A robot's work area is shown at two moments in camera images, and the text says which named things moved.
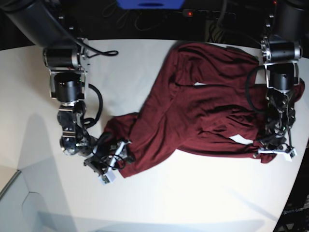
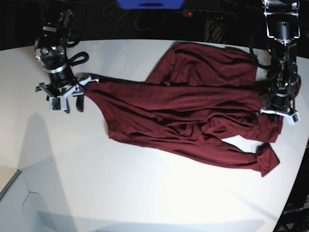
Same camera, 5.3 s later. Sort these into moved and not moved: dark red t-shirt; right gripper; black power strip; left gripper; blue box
Moved: left gripper; dark red t-shirt; right gripper
Not moved: black power strip; blue box
